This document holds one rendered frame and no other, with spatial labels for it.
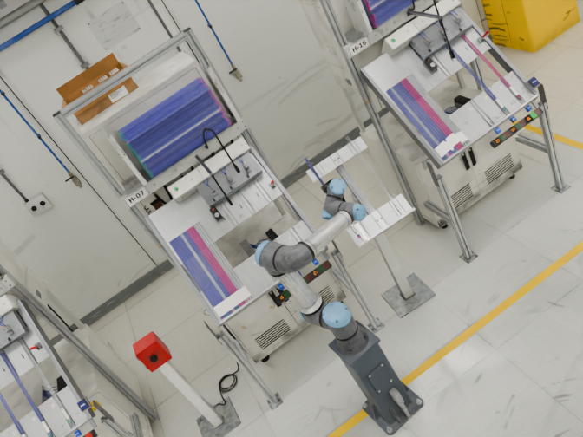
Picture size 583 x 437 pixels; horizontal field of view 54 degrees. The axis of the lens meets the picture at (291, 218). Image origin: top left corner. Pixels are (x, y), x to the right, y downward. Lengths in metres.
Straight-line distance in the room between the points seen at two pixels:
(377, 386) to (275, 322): 0.91
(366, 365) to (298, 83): 2.74
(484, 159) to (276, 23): 1.93
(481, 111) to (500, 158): 0.62
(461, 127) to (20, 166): 3.03
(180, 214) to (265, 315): 0.81
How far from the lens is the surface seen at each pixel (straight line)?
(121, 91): 3.26
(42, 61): 4.38
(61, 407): 3.20
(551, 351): 3.15
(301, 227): 3.04
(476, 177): 3.85
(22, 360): 3.29
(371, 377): 2.82
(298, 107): 4.88
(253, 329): 3.49
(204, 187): 3.10
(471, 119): 3.35
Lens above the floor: 2.55
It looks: 33 degrees down
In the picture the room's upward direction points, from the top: 31 degrees counter-clockwise
